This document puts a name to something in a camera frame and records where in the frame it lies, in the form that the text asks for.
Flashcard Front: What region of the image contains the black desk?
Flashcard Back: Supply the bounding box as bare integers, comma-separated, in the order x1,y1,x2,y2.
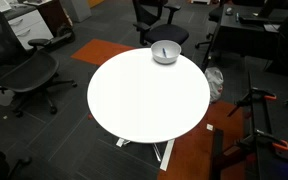
201,0,288,71

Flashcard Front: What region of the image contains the black scooter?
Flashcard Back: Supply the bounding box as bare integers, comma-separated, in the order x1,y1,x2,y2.
46,25,75,48

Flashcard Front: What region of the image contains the white table base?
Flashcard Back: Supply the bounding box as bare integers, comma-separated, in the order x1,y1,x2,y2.
115,137,176,172

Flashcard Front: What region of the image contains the lower orange-handled clamp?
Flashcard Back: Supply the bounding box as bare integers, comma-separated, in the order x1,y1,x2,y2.
234,129,288,151

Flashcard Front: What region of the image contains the black mounting plate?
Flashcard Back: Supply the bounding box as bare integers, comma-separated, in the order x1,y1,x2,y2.
249,73,288,161

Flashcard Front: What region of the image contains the black cushioned office chair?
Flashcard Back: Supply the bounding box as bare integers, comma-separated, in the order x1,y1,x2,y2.
132,0,189,46

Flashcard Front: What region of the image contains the black mesh office chair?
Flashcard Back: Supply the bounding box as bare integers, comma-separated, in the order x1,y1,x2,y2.
0,11,77,117

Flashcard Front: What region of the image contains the orange-handled clamp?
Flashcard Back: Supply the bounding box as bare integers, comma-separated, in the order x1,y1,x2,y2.
228,87,277,117
234,129,288,151

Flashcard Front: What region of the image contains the white bowl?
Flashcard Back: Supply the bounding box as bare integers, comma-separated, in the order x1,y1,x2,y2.
151,40,182,64

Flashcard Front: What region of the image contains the white plastic bag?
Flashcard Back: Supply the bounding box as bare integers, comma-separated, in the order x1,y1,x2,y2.
205,67,224,103

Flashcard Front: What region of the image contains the upper orange-handled clamp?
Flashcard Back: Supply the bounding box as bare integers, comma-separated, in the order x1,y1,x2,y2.
228,87,277,117

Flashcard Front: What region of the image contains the white drawer cabinet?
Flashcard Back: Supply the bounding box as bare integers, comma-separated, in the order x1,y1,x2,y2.
3,5,53,50

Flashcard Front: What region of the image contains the black keyboard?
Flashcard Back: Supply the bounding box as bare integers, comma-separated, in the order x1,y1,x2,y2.
238,16,283,24

